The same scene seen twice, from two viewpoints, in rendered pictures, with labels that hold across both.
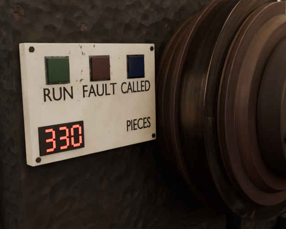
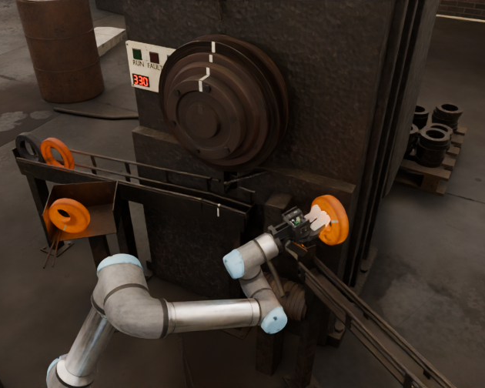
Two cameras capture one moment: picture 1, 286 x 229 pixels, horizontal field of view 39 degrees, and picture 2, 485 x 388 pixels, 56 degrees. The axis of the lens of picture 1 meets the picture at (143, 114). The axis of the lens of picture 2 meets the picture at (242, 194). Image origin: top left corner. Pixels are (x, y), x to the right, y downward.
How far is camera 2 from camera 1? 1.80 m
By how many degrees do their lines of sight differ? 70
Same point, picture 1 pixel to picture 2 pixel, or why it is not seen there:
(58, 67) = (135, 53)
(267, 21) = (191, 63)
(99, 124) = (155, 81)
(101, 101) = (156, 71)
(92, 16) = (156, 33)
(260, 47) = (177, 75)
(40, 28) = (135, 35)
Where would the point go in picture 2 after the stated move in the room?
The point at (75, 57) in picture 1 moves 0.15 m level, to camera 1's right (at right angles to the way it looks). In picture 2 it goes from (143, 51) to (150, 64)
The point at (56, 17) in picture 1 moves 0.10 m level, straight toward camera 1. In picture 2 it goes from (141, 31) to (115, 35)
